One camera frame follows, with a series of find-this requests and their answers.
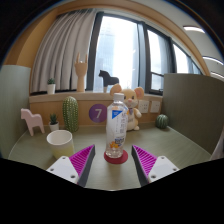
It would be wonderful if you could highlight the white and yellow paper cup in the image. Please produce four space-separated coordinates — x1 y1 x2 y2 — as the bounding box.
47 130 74 159

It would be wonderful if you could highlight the red round coaster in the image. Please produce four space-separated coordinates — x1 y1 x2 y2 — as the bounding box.
104 150 128 164

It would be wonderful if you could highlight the round green ceramic cactus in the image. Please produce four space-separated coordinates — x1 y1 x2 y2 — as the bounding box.
155 114 169 129

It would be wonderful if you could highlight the green right partition panel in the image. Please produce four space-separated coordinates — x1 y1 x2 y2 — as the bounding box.
161 73 224 154

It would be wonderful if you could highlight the tall green ceramic cactus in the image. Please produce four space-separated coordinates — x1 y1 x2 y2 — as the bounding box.
62 96 78 133

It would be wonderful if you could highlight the pink wooden horse figure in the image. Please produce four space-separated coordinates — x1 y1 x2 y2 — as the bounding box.
21 108 45 136

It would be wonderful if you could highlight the white wall socket right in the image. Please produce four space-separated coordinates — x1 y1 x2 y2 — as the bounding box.
150 101 161 113

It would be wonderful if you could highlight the small potted plant on sill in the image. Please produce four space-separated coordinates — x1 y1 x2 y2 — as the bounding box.
47 78 56 94

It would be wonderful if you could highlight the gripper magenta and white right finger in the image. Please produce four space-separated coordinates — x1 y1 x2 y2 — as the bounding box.
132 145 179 186

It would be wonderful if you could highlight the black horse figure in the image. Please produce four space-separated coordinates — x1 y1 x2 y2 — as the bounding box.
99 70 119 93

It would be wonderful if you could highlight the white wall socket left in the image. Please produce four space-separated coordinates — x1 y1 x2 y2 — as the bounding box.
138 100 149 113

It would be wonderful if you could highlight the grey curtain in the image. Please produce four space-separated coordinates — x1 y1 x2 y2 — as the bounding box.
31 9 97 93

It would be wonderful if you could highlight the clear plastic water bottle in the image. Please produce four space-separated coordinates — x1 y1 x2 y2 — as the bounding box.
105 93 128 159

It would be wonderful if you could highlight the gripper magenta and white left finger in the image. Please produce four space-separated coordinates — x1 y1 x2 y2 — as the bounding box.
47 145 95 187

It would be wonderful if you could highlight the purple number seven sticker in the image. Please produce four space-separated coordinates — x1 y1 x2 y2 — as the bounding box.
89 104 107 123

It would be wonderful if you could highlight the green partition panel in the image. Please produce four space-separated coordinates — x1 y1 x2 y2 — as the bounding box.
161 73 224 154
0 65 31 158

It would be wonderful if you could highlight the white wall socket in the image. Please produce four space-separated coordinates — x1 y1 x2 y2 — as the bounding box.
150 101 161 113
138 100 149 113

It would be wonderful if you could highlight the dark framed window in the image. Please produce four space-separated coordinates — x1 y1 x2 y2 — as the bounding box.
87 12 202 95

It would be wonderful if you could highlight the green left partition panel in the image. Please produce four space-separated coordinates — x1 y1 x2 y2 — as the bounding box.
0 65 31 158

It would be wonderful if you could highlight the wooden hand sculpture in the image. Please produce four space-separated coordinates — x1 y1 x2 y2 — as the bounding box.
74 54 88 92

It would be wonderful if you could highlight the small potted plant on desk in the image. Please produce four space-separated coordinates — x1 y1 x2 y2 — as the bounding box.
49 113 59 131

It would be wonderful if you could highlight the beige plush mouse toy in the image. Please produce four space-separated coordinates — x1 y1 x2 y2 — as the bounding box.
110 84 144 131

